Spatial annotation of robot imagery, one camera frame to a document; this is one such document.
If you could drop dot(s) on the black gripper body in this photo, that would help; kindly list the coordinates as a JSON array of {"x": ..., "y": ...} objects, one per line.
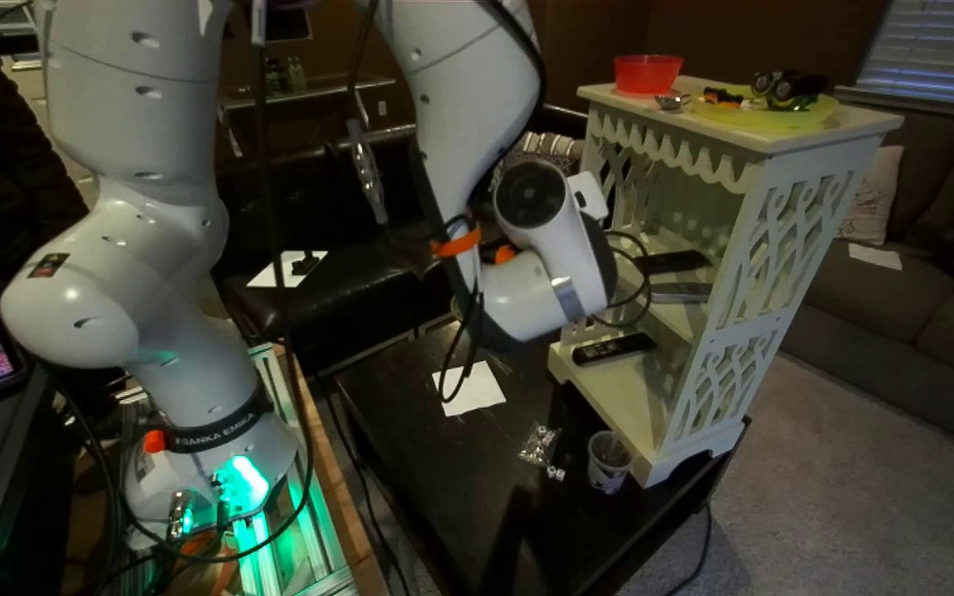
[{"x": 624, "y": 277}]

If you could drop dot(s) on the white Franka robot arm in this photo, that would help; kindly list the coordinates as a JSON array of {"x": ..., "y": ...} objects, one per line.
[{"x": 135, "y": 109}]

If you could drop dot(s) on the white lattice shelf unit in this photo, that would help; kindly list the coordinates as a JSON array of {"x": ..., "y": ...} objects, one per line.
[{"x": 763, "y": 218}]

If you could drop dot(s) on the grey remote control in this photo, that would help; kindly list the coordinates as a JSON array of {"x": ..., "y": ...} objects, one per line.
[{"x": 682, "y": 293}]

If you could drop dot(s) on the long black remote control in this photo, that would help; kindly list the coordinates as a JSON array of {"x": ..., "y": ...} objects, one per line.
[{"x": 614, "y": 347}]

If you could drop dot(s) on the grey patterned throw pillow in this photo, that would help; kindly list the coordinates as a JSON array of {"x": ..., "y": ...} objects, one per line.
[{"x": 555, "y": 149}]

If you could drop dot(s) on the small silver object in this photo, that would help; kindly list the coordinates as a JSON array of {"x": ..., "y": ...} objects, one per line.
[{"x": 674, "y": 99}]

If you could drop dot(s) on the small dark cup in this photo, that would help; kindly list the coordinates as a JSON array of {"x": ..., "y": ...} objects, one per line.
[{"x": 609, "y": 460}]

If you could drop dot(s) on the white square paper sheet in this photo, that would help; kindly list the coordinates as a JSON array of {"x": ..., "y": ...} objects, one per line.
[{"x": 478, "y": 390}]

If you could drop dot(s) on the small clear plastic packet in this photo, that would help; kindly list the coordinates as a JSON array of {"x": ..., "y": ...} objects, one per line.
[{"x": 541, "y": 448}]

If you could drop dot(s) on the red bowl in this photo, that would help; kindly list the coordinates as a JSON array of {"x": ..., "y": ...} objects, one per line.
[{"x": 646, "y": 72}]

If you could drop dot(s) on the small orange object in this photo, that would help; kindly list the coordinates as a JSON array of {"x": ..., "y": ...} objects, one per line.
[{"x": 722, "y": 98}]

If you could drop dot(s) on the yellow green mat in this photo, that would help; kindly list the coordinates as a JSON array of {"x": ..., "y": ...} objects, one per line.
[{"x": 771, "y": 109}]

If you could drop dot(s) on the small white paper note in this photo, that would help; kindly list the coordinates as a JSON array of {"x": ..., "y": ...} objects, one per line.
[{"x": 875, "y": 256}]

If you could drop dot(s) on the black toy goggles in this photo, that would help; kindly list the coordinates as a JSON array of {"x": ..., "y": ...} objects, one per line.
[{"x": 790, "y": 88}]

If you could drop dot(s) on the white cushion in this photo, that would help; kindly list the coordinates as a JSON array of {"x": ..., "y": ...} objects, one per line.
[{"x": 874, "y": 195}]

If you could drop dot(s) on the grey fabric couch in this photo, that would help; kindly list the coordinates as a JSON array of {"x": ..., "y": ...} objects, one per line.
[{"x": 918, "y": 318}]

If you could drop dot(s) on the black leather couch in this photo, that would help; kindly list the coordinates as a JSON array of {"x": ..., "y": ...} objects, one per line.
[{"x": 323, "y": 284}]

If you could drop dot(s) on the white paper with black object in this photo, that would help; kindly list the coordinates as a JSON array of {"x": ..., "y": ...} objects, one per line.
[{"x": 273, "y": 272}]

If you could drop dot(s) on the dark console table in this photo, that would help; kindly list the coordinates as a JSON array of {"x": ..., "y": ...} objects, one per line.
[{"x": 313, "y": 92}]

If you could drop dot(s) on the window blinds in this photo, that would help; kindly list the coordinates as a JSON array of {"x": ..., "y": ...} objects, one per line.
[{"x": 937, "y": 51}]

